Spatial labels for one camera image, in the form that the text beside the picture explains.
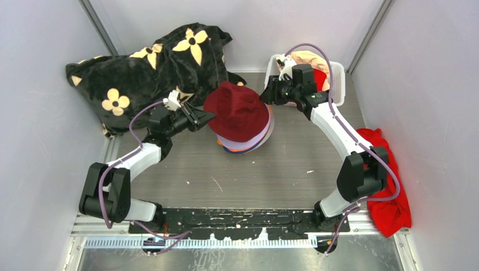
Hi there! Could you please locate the red cloth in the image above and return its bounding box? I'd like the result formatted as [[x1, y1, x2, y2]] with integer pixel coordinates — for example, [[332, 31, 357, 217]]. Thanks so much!
[[356, 128, 412, 238]]

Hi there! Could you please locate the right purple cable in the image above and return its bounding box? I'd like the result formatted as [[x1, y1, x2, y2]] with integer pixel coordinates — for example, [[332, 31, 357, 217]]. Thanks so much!
[[284, 43, 401, 255]]

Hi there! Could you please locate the blue bucket hat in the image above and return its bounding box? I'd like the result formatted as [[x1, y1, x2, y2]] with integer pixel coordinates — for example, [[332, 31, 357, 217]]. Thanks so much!
[[223, 146, 256, 155]]

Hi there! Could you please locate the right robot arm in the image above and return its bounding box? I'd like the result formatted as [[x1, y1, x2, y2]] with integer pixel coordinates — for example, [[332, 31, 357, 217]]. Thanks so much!
[[260, 64, 389, 232]]

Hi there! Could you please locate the red bucket hat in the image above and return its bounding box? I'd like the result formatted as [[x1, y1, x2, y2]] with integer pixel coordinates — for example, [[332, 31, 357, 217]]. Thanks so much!
[[313, 68, 326, 91]]

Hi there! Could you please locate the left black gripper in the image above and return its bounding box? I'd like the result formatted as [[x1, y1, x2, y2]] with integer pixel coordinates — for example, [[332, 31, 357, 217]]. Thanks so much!
[[164, 102, 215, 138]]

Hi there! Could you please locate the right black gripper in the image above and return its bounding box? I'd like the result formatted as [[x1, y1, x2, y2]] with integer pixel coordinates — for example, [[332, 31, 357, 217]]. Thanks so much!
[[259, 75, 300, 106]]

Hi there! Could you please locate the beige bucket hat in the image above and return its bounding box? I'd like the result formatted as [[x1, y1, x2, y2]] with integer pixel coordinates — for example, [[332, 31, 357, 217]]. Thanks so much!
[[288, 50, 330, 91]]

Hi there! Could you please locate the maroon bucket hat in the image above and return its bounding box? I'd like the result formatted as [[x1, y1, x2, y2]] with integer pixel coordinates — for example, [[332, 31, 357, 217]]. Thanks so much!
[[203, 81, 271, 142]]

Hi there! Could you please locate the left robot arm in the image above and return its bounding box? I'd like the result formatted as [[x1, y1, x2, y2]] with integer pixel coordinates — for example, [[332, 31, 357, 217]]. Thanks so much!
[[79, 102, 215, 233]]

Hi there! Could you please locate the lilac bucket hat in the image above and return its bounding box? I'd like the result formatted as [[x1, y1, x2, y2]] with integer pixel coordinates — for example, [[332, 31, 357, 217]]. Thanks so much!
[[217, 114, 270, 150]]

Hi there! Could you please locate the orange bucket hat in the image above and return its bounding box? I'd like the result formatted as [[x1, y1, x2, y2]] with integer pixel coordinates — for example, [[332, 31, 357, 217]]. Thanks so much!
[[217, 139, 261, 154]]

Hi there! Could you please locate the black blanket with cream flowers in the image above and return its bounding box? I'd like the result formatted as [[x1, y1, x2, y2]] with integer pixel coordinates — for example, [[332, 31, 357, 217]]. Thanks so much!
[[65, 23, 246, 137]]

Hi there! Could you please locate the white plastic basket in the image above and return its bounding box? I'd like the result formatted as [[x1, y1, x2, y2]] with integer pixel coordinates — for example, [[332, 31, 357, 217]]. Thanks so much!
[[264, 54, 346, 107]]

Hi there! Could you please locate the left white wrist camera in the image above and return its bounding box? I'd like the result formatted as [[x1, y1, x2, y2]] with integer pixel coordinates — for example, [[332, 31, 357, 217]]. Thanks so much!
[[163, 90, 181, 112]]

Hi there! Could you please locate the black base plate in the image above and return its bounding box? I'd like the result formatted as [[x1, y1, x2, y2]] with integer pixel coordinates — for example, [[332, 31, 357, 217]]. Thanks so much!
[[129, 208, 351, 241]]

